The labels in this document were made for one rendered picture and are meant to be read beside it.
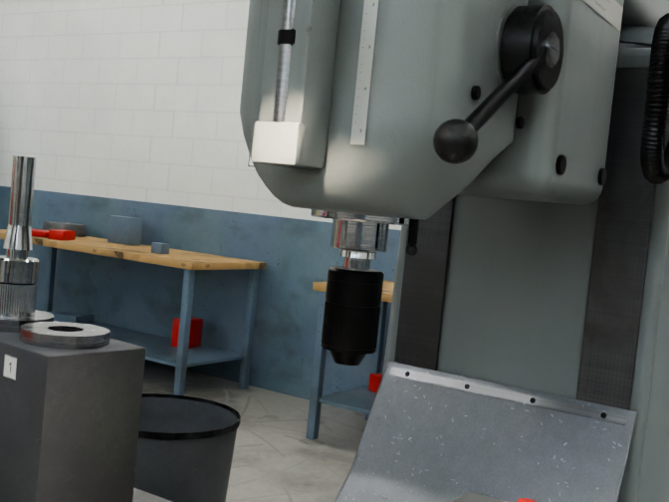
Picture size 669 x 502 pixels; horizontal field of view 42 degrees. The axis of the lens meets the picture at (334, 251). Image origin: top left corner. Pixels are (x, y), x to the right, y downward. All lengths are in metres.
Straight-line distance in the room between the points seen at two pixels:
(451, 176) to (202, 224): 5.76
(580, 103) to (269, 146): 0.34
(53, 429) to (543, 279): 0.57
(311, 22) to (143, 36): 6.44
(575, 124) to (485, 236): 0.29
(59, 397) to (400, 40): 0.48
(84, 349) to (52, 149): 6.79
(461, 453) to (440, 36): 0.57
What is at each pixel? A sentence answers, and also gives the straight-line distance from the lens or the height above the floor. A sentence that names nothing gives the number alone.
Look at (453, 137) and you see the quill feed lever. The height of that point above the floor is 1.37.
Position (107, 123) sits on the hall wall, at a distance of 7.21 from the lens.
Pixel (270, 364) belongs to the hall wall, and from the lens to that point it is 6.06.
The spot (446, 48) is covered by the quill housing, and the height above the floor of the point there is 1.43.
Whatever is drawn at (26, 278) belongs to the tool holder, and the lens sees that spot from 1.00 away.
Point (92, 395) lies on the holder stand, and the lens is 0.91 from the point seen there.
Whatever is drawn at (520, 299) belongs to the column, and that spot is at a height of 1.22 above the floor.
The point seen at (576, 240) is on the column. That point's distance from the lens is 1.04.
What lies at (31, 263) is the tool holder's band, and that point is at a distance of 1.00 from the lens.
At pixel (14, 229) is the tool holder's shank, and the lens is 1.01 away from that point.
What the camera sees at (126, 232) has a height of 0.97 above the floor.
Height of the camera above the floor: 1.31
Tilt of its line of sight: 3 degrees down
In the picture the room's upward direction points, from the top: 6 degrees clockwise
